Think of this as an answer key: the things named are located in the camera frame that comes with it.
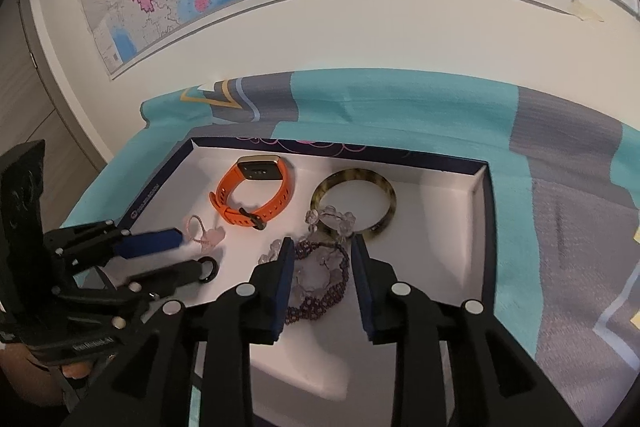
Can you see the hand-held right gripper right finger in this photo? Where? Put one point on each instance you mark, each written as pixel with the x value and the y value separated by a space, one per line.
pixel 362 292

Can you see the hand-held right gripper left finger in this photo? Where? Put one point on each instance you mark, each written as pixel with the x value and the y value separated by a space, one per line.
pixel 283 287

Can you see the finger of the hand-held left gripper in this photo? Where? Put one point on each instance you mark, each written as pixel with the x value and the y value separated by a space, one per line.
pixel 170 274
pixel 145 243

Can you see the pink charm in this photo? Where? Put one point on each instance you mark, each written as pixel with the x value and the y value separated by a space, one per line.
pixel 215 236

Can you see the dark blue shallow box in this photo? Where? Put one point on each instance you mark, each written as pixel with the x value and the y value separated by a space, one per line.
pixel 430 257

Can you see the tortoiseshell bangle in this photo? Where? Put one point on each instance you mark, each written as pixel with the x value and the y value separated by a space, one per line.
pixel 385 218

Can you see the orange wristwatch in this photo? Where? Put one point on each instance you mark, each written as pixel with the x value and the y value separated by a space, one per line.
pixel 236 212

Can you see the person's left hand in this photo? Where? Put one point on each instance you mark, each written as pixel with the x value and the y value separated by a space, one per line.
pixel 30 382

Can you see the grey cabinet door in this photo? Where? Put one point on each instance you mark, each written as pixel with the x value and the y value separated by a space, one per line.
pixel 35 107

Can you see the teal and grey blanket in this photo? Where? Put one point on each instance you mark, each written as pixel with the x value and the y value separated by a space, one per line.
pixel 400 117

